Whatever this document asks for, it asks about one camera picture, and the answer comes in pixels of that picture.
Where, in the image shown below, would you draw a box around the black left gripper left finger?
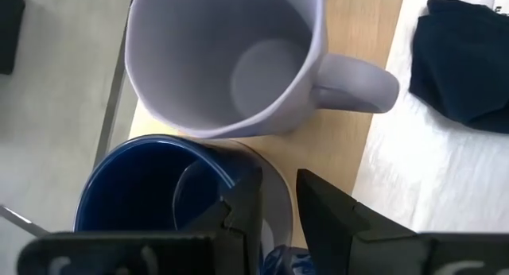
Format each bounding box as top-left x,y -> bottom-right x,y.
17,165 -> 264,275

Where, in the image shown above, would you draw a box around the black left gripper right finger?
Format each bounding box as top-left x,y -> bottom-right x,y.
296,168 -> 509,275

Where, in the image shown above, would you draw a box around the dark blue mug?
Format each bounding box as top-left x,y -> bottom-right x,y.
73,134 -> 315,275

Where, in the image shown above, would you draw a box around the pale grey mug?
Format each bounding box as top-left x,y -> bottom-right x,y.
124,0 -> 401,140

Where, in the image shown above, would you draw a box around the wooden shelf with black legs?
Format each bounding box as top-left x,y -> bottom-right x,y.
0,0 -> 406,250

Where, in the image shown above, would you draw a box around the dark navy cloth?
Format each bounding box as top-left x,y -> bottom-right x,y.
408,0 -> 509,135

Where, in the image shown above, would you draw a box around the black metal table frame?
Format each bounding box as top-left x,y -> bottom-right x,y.
0,0 -> 27,76

